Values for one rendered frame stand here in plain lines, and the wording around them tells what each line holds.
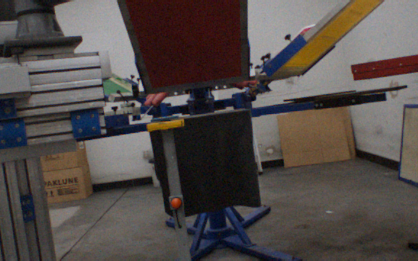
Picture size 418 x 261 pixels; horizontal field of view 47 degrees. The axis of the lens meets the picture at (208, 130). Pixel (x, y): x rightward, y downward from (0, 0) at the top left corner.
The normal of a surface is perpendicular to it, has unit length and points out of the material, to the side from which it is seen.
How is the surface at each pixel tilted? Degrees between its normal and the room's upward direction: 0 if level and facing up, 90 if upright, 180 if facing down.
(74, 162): 93
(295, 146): 78
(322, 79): 90
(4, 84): 90
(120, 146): 90
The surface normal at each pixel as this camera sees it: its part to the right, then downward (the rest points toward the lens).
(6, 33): 0.41, -0.01
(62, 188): 0.02, 0.05
